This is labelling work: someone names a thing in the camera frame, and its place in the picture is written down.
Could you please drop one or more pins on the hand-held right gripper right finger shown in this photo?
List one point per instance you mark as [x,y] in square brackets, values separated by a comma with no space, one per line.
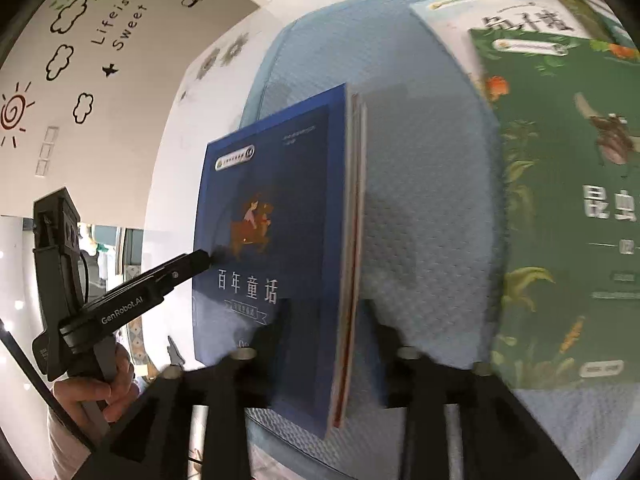
[380,365]

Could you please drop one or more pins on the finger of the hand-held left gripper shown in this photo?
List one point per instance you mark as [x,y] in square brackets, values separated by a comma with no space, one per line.
[185,267]

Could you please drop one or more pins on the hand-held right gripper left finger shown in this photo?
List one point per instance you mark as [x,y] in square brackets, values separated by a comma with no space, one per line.
[277,360]

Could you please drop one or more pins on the blue book with rider picture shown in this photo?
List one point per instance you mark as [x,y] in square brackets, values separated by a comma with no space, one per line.
[280,185]

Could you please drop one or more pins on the person's left forearm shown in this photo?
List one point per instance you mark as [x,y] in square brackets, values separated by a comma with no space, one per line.
[65,445]

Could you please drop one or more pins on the person's left hand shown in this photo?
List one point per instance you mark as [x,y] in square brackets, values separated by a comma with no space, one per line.
[117,385]

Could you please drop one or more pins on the light blue quilted mat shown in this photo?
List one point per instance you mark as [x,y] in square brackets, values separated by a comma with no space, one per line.
[425,185]

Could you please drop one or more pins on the grey flower table sticker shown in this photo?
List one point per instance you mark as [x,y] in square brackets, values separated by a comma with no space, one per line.
[235,46]
[208,65]

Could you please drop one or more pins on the green book with beetle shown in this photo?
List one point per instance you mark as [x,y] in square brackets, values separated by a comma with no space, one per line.
[550,185]

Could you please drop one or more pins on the white and green storybook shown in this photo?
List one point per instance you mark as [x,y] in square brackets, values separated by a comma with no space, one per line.
[450,15]

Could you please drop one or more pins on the square outline wall sticker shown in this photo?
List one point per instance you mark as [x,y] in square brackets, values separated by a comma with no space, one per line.
[49,150]

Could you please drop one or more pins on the red sun wall sticker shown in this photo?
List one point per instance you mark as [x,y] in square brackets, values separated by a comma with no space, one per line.
[15,112]

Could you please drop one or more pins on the black lettering wall sticker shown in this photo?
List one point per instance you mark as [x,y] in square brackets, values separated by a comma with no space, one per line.
[120,25]

